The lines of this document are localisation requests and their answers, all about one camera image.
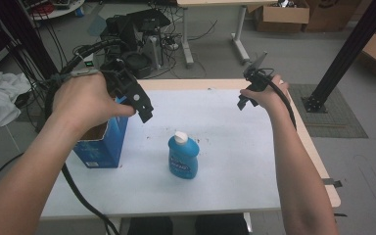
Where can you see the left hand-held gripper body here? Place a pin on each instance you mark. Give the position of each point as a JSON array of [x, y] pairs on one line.
[[124, 83]]

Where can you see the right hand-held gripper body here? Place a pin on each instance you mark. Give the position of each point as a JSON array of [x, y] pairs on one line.
[[256, 76]]

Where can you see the blue carton box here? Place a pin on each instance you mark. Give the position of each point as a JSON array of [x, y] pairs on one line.
[[106, 143]]

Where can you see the blue bottle with white cap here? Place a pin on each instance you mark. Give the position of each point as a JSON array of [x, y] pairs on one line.
[[183, 156]]

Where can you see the person's right hand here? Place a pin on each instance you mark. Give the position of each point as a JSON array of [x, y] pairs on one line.
[[271, 94]]

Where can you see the person's left hand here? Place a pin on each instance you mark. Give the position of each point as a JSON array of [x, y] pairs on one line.
[[84, 101]]

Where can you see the black equipment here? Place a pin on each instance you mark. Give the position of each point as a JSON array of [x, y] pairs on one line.
[[137, 36]]

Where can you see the white desk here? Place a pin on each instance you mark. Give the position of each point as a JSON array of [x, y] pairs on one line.
[[187, 36]]

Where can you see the grey floor mat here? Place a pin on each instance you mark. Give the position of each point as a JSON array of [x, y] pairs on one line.
[[339, 120]]

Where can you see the round white table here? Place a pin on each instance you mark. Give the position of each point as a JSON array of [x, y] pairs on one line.
[[58, 11]]

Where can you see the white cloth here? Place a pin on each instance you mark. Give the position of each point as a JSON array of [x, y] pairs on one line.
[[0, 98]]

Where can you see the black metal post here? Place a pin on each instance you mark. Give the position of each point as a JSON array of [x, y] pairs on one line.
[[349, 52]]

